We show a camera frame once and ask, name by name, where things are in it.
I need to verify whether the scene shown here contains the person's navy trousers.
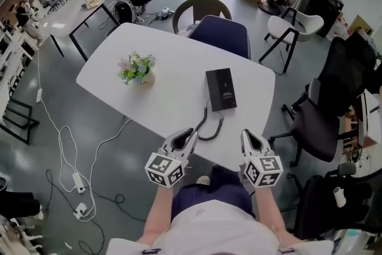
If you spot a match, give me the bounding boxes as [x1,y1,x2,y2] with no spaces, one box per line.
[171,165,256,223]

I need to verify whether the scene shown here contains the navy blue chair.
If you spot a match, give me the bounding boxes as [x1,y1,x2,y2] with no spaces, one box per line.
[187,15,252,60]

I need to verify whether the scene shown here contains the black metal cabinet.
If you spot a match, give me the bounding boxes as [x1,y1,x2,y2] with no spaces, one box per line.
[298,0,345,38]

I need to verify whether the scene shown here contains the person's left forearm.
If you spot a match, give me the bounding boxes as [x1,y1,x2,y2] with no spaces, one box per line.
[135,186,175,244]

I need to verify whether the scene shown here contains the white box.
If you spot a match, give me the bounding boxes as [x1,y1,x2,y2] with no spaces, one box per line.
[358,88,382,149]

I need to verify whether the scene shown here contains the black floor cable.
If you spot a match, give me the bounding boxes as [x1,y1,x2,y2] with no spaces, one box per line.
[44,168,147,255]

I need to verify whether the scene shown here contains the black coiled phone cord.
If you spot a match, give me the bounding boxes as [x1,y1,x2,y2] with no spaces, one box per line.
[193,97,225,142]

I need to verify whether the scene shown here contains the grey backpack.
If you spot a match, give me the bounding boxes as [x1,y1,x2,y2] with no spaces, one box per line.
[113,0,141,25]

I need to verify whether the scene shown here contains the white flower pot plant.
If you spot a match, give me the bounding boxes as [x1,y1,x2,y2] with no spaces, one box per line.
[116,51,158,86]

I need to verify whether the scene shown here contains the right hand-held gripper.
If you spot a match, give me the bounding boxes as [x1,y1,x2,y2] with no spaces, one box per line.
[241,128,285,189]

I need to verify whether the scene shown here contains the beige cloth bag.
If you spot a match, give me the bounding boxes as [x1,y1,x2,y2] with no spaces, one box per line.
[84,0,106,10]

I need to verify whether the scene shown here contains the white carved furniture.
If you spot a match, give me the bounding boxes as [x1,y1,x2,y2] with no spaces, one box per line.
[0,216,44,255]

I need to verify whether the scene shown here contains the black mesh office chair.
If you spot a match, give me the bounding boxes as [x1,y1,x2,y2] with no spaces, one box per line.
[269,30,378,168]

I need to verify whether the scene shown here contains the black telephone handset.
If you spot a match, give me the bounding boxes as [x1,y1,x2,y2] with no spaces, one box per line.
[205,69,223,113]

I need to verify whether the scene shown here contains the white power cable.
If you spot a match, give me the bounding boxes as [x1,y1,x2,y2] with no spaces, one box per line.
[36,49,97,222]
[86,118,133,219]

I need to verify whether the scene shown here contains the white shell chair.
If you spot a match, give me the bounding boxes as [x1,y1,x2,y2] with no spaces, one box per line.
[258,7,325,74]

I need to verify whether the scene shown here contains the yellow cardboard box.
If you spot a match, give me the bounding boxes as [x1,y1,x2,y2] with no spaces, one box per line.
[348,14,374,37]

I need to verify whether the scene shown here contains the grey table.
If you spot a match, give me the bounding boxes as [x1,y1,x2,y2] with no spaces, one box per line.
[44,0,121,62]

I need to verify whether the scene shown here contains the black fabric office chair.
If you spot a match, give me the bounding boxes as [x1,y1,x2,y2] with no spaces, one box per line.
[286,162,382,241]

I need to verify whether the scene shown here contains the black frame side table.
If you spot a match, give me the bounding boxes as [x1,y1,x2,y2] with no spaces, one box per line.
[0,97,40,146]

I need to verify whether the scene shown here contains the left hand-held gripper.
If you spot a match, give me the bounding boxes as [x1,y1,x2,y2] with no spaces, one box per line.
[144,127,199,189]

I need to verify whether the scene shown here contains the white shelving unit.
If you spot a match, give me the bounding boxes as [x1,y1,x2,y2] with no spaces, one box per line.
[0,29,40,117]

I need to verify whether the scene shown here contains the white paper roll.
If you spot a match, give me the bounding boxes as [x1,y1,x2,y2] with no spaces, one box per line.
[332,186,347,208]

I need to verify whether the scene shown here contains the olive round-back chair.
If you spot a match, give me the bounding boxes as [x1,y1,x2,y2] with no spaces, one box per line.
[172,0,233,35]

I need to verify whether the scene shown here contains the person's white shirt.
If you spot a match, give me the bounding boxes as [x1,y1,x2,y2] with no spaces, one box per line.
[105,199,335,255]

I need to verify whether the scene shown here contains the person's right forearm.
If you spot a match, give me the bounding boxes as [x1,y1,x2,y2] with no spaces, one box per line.
[253,186,295,244]

